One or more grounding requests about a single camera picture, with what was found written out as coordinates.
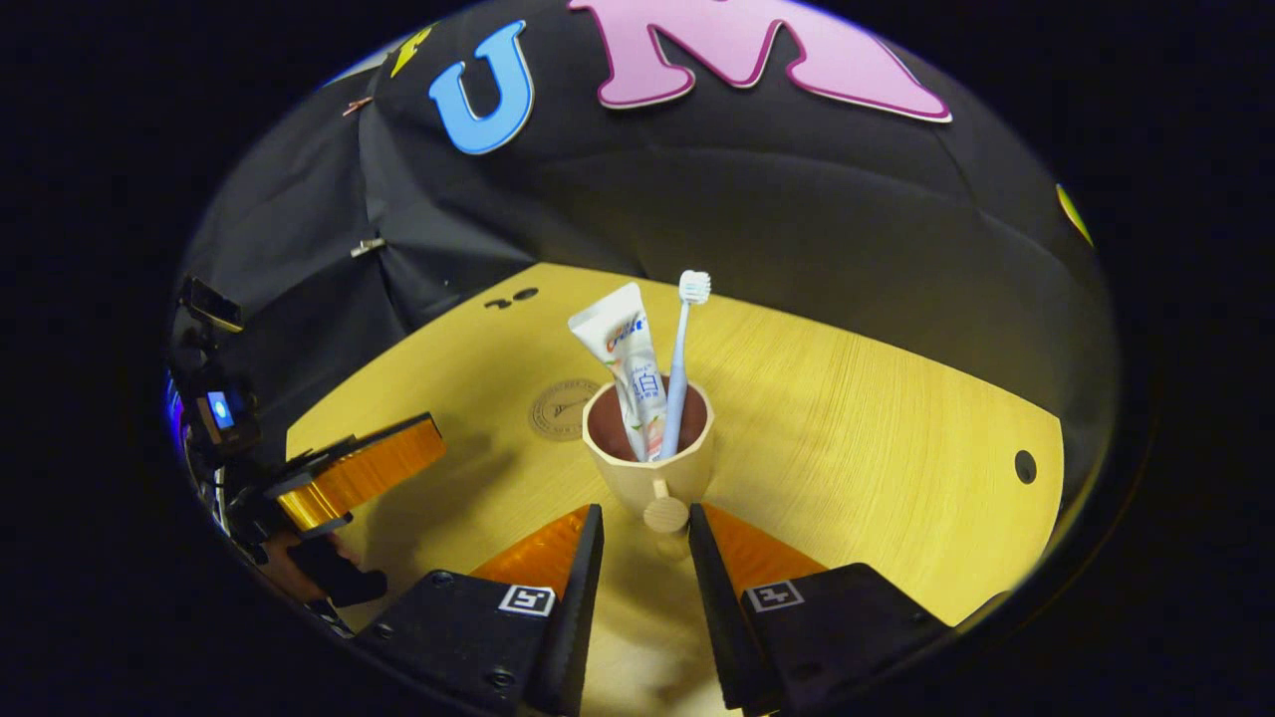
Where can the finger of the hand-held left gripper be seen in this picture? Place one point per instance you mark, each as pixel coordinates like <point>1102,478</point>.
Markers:
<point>369,473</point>

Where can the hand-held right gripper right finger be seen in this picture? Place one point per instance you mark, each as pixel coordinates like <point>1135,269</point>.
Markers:
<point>717,617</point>

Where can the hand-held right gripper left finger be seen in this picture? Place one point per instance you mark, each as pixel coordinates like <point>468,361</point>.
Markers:
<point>573,617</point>

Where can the beige cup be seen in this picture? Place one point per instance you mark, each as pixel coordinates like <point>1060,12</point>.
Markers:
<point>637,483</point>

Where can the round brown coaster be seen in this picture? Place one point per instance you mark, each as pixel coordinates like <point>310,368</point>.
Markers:
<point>553,413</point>

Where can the light blue toothbrush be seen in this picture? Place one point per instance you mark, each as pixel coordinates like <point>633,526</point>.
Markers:
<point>677,378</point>

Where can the white toothpaste tube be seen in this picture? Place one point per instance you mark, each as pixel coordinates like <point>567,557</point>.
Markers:
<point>623,339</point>

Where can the silver cloth clip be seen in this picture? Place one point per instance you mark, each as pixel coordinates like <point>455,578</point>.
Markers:
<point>367,246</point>

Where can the copper cloth clip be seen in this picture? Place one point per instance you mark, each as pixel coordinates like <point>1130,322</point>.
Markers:
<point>357,105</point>

